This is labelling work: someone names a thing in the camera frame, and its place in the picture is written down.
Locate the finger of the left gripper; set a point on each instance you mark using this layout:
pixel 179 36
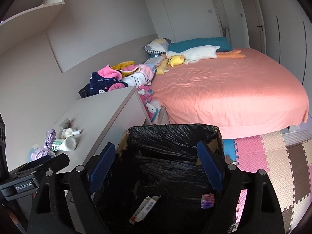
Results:
pixel 55 164
pixel 30 165

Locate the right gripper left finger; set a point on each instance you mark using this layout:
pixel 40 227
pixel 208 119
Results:
pixel 50 212

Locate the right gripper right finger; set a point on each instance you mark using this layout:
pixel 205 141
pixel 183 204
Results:
pixel 261 212

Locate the purple plastic bag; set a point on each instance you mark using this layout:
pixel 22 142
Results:
pixel 37 152

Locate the white green drink bottle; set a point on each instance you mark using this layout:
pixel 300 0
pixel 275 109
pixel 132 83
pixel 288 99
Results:
pixel 67 145

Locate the white foam knot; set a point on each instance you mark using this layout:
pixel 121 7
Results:
pixel 68 132

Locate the grey corner guard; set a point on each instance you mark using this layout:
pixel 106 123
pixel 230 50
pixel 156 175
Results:
pixel 65 124

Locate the colourful puzzle cube toy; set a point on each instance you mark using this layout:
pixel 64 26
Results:
pixel 207 201

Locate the white red paper carton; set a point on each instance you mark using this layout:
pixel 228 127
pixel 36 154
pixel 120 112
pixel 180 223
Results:
pixel 144 208

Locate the black lined trash bin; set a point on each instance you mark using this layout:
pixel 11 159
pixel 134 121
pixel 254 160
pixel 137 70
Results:
pixel 159 160

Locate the foam puzzle floor mat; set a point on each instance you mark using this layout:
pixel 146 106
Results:
pixel 286 157

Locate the hello kitty plush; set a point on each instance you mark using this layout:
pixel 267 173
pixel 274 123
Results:
pixel 151 105

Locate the navy pink clothes pile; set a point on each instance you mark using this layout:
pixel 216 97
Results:
pixel 122 75

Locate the bed with pink sheet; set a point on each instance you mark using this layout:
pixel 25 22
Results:
pixel 243 97

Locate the yellow long plush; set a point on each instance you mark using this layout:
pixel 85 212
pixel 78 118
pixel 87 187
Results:
pixel 162 67

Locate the patterned grey yellow pillow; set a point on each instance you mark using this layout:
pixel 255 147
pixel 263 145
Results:
pixel 157 46

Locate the yellow duck plush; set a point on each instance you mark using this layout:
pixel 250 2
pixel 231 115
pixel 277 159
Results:
pixel 176 60

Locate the teal pillow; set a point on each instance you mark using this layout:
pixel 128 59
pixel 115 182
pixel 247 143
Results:
pixel 222 42

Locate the white goose plush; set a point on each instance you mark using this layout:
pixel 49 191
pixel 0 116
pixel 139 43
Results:
pixel 196 54

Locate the black wall socket panel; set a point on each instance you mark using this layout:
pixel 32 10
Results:
pixel 85 91

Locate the wall shelf unit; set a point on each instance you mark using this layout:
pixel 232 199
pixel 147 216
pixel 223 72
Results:
pixel 26 18

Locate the white door with handle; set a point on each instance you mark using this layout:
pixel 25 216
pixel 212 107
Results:
pixel 241 23

